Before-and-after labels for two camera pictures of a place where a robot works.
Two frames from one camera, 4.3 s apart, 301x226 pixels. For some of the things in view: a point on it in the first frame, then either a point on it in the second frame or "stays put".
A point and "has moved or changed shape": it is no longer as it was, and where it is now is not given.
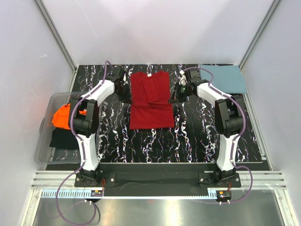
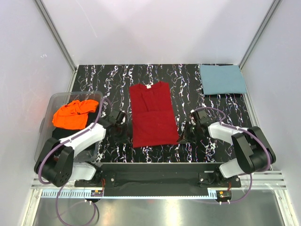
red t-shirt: x=150 y=107 has moved or changed shape
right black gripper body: x=180 y=93 -> x=190 y=133
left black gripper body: x=123 y=95 -> x=121 y=134
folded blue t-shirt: x=228 y=78 stays put
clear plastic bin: x=43 y=153 stays put
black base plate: x=158 y=176 stays put
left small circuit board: x=96 y=193 stays put
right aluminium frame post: x=271 y=12 stays put
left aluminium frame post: x=56 y=36 stays put
